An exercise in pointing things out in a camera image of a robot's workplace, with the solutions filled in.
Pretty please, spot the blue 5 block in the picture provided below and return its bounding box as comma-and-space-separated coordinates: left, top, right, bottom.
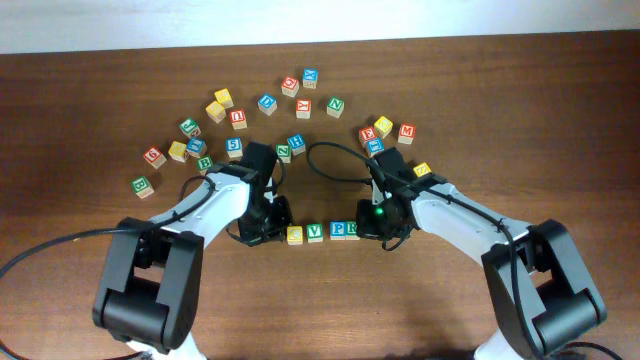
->
225, 137, 243, 158

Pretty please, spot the blue P block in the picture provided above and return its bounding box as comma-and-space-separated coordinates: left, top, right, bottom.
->
330, 221, 346, 240

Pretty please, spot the red U block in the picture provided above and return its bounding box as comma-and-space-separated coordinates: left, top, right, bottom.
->
229, 109, 247, 130

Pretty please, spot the green N block upper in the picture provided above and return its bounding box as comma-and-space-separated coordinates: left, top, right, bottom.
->
327, 96, 345, 118

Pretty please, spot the yellow block right upper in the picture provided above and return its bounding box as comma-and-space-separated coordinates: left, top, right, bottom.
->
373, 116, 394, 139

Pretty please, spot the red E block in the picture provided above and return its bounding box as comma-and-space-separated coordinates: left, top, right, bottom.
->
358, 126, 378, 148

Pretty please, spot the blue X block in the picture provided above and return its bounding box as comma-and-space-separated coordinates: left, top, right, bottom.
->
302, 68, 319, 89

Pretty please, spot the blue block left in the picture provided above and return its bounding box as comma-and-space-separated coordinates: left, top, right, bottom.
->
186, 137, 207, 158

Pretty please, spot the red 6 block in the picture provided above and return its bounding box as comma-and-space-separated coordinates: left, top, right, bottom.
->
143, 146, 166, 169

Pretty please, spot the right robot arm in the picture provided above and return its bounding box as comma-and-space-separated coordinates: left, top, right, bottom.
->
356, 148, 607, 359

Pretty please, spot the blue block right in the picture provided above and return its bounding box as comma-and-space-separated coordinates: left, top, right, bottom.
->
364, 138, 385, 158

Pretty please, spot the red Y block upper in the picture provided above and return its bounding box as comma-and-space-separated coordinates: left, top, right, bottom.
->
295, 99, 312, 119

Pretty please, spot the green J block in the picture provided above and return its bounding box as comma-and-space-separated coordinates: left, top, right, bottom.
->
179, 118, 201, 139

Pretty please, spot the yellow block upper left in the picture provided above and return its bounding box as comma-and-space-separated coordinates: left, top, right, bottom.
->
214, 88, 234, 109

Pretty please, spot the red G block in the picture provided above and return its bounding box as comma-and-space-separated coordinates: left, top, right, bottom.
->
281, 76, 300, 98

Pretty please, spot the yellow S block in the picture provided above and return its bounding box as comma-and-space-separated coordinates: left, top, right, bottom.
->
413, 162, 432, 178

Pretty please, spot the yellow block beside U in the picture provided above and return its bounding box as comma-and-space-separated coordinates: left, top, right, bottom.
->
205, 101, 226, 123

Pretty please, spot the blue H block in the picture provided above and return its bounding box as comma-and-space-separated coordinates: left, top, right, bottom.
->
287, 134, 306, 156

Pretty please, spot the blue D block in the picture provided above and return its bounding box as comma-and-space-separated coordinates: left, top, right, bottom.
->
258, 94, 277, 116

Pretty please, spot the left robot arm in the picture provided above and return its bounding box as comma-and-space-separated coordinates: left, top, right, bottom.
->
92, 142, 292, 359

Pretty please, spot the yellow C block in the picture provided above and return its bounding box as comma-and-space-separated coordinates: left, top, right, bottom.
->
286, 226, 304, 245

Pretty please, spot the green R block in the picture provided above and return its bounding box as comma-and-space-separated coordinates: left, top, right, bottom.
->
345, 221, 360, 240

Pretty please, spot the green N block lower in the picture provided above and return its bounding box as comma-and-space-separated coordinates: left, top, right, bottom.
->
276, 144, 292, 163

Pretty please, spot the red M block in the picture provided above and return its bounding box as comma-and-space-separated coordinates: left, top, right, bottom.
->
398, 124, 416, 145

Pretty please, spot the green B block outer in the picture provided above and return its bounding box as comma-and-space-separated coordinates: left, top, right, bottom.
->
131, 176, 154, 199

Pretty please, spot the green n block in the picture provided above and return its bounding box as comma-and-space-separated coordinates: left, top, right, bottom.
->
276, 144, 292, 163
327, 96, 345, 118

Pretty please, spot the green V block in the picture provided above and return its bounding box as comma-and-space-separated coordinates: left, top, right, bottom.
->
306, 223, 324, 243

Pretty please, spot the green B block inner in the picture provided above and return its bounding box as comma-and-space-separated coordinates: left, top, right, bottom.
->
196, 155, 213, 175

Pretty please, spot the green b block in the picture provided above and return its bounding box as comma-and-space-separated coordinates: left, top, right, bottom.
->
196, 155, 213, 175
131, 176, 154, 199

